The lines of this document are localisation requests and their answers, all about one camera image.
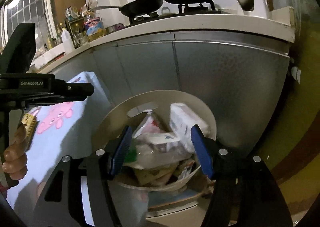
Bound yellow brown spice box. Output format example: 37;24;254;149
22;113;37;137

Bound white tissue pack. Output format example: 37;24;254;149
169;103;210;153

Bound gold snack wrapper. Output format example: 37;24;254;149
134;163;178;187

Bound clear plastic bottle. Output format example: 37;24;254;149
125;141;192;170

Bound white orange snack wrapper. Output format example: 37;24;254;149
132;110;172;139

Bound beige trash bin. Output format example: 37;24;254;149
92;90;217;226

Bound grey kitchen cabinets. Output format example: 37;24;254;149
42;31;290;152

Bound person left hand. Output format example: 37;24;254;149
2;123;27;180

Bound blue cartoon pig tablecloth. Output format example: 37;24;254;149
7;71;112;225

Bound white plastic jug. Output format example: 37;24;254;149
61;28;75;54

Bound window with grille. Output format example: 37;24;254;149
1;0;56;48

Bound spice rack with bottles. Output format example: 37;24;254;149
52;0;97;48

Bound cooking oil bottle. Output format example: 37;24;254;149
84;11;106;42

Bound black frying pan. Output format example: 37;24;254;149
91;0;163;18

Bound gas stove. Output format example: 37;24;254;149
129;0;222;25

